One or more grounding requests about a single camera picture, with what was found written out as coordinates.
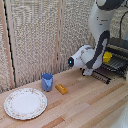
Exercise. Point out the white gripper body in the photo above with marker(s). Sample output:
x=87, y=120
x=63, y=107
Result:
x=88, y=71

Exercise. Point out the yellow dish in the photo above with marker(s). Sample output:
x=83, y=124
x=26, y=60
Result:
x=108, y=57

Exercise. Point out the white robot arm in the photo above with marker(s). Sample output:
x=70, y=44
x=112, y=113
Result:
x=98, y=23

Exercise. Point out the white floral rim plate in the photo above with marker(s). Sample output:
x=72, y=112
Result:
x=25, y=104

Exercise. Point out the orange butter block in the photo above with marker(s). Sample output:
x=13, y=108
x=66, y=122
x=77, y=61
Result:
x=62, y=89

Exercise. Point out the blue cup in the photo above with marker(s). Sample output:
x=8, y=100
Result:
x=47, y=82

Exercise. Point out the woven folding screen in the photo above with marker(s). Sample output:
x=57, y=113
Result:
x=33, y=36

